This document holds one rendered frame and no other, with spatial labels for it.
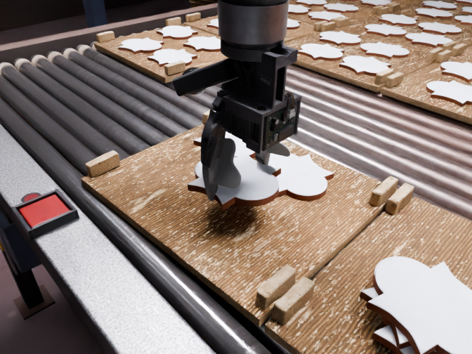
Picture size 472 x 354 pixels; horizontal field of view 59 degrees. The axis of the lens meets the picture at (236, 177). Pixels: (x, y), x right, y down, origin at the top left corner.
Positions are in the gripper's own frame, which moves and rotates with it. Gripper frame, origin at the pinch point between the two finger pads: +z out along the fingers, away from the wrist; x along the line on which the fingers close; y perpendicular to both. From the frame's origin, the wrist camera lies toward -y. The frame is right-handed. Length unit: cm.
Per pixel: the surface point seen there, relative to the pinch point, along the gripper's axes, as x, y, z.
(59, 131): -5.5, -47.2, 9.8
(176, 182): -1.1, -12.8, 7.3
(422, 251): 12.3, 23.8, 6.5
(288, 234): 2.2, 8.5, 6.8
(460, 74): 81, 3, 6
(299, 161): 17.2, -1.1, 5.9
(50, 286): -7, -98, 103
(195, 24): 67, -86, 9
